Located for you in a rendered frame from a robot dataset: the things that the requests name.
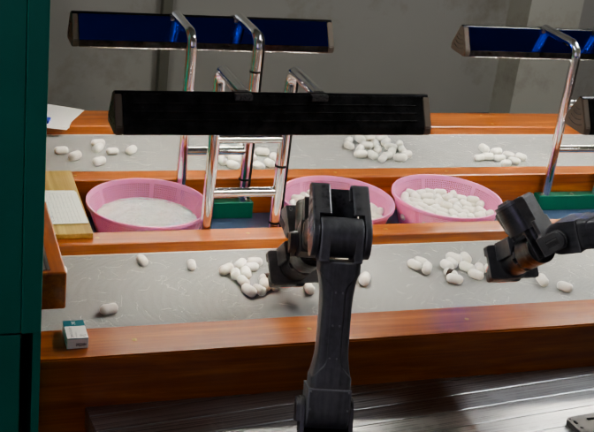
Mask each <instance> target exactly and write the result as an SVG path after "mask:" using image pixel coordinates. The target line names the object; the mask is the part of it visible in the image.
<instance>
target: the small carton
mask: <svg viewBox="0 0 594 432"><path fill-rule="evenodd" d="M62 331H63V335H64V339H65V345H66V349H77V348H88V334H87V330H86V327H85V323H84V321H83V320H77V321H63V327H62Z"/></svg>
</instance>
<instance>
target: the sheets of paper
mask: <svg viewBox="0 0 594 432"><path fill-rule="evenodd" d="M45 202H46V203H47V206H48V210H49V215H50V218H51V222H52V224H88V220H87V217H86V215H85V212H84V210H83V207H82V206H81V203H80V199H79V197H78V194H77V193H76V192H75V191H45Z"/></svg>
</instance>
